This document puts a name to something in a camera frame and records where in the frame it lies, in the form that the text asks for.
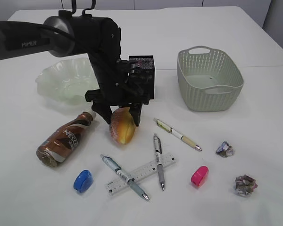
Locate black mesh pen holder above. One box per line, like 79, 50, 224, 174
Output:
129, 55, 155, 99

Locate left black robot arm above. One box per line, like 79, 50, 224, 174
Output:
0, 10, 154, 125

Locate grey-green plastic basket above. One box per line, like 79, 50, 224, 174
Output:
177, 47, 244, 112

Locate white plastic ruler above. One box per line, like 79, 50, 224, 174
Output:
105, 153, 179, 195

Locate brown coffee bottle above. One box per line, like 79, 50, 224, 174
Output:
36, 110, 96, 168

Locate beige and white pen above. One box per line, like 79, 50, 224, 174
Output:
153, 118, 202, 152

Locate blue pencil sharpener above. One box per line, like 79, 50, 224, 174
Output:
73, 169, 93, 194

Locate orange bread roll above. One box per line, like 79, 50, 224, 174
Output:
109, 107, 136, 145

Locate grey pen with clip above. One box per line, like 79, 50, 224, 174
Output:
153, 133, 165, 191

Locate blue-grey pen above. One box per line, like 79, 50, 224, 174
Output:
100, 154, 150, 201

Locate small paper ball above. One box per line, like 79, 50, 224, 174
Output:
216, 141, 234, 158

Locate green wavy glass plate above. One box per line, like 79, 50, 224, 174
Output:
35, 57, 99, 105

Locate pink pencil sharpener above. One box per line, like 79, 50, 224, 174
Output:
191, 165, 209, 188

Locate large paper ball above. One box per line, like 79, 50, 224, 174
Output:
235, 175, 258, 196

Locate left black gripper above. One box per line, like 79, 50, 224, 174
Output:
85, 53, 150, 127

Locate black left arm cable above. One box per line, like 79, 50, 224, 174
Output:
33, 0, 96, 42

